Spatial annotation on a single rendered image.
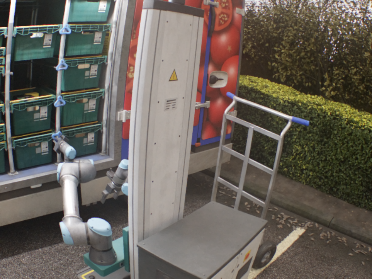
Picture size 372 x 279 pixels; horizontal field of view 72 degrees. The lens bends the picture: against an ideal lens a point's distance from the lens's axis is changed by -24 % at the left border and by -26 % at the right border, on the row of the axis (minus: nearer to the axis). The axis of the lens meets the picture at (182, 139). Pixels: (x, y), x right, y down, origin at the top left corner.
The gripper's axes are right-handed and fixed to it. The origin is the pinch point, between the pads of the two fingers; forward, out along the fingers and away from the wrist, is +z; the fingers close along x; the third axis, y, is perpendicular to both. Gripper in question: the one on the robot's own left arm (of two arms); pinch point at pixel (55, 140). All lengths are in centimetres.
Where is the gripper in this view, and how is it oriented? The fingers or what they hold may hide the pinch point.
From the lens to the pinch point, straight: 238.0
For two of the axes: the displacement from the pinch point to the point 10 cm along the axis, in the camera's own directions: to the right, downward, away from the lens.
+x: -5.5, 8.0, -2.4
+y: -4.5, -5.3, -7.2
